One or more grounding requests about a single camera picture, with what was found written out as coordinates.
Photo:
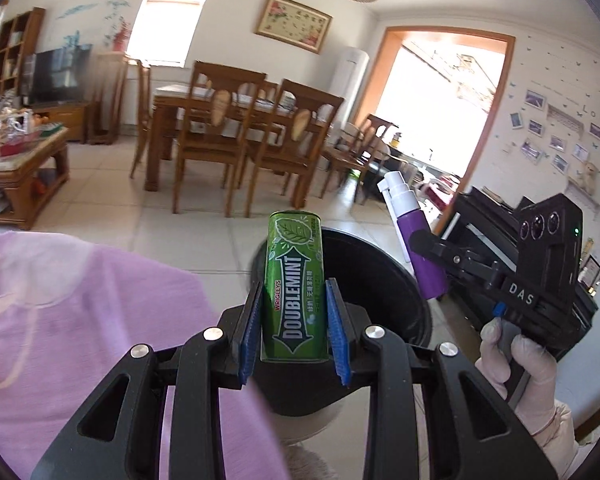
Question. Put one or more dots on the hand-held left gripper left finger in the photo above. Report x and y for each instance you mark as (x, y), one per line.
(250, 340)

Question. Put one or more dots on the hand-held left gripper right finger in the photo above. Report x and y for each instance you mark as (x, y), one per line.
(339, 340)

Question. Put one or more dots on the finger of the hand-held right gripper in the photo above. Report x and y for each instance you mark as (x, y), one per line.
(460, 262)

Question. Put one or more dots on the purple and white spray bottle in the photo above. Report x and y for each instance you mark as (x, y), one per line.
(422, 270)

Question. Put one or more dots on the black round trash bin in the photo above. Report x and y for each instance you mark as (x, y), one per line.
(375, 285)

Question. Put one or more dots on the green chewing gum tin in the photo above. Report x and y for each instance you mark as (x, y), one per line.
(292, 285)

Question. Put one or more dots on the person's right forearm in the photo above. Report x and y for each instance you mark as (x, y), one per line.
(560, 430)

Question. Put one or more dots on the person's right hand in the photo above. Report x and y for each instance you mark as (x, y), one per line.
(535, 385)

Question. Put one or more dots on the black upright piano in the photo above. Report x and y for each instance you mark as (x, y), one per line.
(475, 215)

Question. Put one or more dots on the white plush toy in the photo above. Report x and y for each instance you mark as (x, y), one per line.
(588, 175)

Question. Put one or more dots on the yellow bottle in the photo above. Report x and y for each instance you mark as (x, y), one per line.
(396, 139)

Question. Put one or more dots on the wooden dining chair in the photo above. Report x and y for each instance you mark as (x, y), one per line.
(142, 110)
(272, 91)
(350, 160)
(215, 150)
(290, 160)

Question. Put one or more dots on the pink blanket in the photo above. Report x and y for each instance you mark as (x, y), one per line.
(80, 310)

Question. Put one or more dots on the white standing air conditioner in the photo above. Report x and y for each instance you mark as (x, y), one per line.
(350, 85)

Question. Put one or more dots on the wooden dining table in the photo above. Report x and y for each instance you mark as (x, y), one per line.
(162, 130)

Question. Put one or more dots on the tall wooden side cabinet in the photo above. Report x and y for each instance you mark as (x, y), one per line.
(107, 100)

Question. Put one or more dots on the wooden coffee table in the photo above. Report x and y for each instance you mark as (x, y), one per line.
(20, 180)

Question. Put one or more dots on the wooden television stand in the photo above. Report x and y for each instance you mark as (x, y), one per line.
(62, 120)

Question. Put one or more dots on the green flat box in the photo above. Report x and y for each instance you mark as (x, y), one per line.
(50, 130)

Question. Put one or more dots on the wrapped gift basket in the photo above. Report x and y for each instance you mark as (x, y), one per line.
(12, 132)

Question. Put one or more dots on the black flat television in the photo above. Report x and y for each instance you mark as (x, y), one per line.
(60, 75)

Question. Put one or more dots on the red hanging ornament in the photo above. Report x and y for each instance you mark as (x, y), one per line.
(121, 37)

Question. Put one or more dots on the bright narrow window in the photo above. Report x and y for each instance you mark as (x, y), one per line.
(172, 20)

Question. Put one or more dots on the wooden bookshelf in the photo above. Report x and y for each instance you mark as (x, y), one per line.
(15, 50)

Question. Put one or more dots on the group of wall photo frames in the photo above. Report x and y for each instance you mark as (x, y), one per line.
(555, 142)

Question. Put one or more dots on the orange door frame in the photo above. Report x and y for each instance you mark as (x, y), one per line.
(500, 110)

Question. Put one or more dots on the framed floral wall picture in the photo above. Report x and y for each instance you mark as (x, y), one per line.
(292, 22)

